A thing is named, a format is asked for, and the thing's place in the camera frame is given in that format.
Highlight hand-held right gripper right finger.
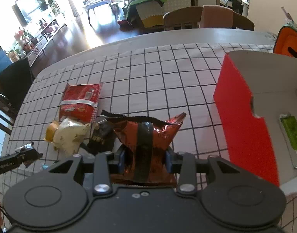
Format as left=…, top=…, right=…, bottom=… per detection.
left=164, top=148, right=239, bottom=196

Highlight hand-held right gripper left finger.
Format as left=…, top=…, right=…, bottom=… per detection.
left=49, top=149, right=126, bottom=196

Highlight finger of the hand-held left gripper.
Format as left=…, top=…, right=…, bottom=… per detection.
left=16, top=149, right=43, bottom=168

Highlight red-brown foil chips bag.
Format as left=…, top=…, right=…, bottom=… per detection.
left=113, top=112, right=187, bottom=187

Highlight white and yellow snack packet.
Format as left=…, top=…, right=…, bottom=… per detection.
left=43, top=118, right=92, bottom=156

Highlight red checkered snack packet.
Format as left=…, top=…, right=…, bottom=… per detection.
left=59, top=83, right=104, bottom=124

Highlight red and white cardboard box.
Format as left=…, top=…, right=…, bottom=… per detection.
left=213, top=50, right=297, bottom=197

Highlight green snack packet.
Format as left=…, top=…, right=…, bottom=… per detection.
left=279, top=113, right=297, bottom=170

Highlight dark chair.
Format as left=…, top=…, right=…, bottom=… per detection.
left=0, top=58, right=34, bottom=129

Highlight blue box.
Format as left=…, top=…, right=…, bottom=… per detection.
left=0, top=47, right=12, bottom=77

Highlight television cabinet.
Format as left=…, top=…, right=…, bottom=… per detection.
left=24, top=19, right=67, bottom=66

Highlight pink flowers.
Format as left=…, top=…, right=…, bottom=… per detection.
left=14, top=27, right=31, bottom=44

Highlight wooden chair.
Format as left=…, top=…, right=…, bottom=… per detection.
left=163, top=6, right=203, bottom=31
left=232, top=12, right=255, bottom=31

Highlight television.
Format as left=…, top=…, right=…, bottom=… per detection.
left=12, top=0, right=49, bottom=27

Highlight pink cloth on chair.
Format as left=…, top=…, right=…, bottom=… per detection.
left=200, top=5, right=234, bottom=29

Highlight white armchair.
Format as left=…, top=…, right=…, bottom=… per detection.
left=136, top=0, right=192, bottom=29

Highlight coffee table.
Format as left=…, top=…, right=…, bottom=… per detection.
left=83, top=0, right=120, bottom=25

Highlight orange and green storage holder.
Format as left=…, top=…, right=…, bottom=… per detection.
left=273, top=21, right=297, bottom=60

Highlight clear plastic packet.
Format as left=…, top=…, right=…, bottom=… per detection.
left=281, top=6, right=295, bottom=26

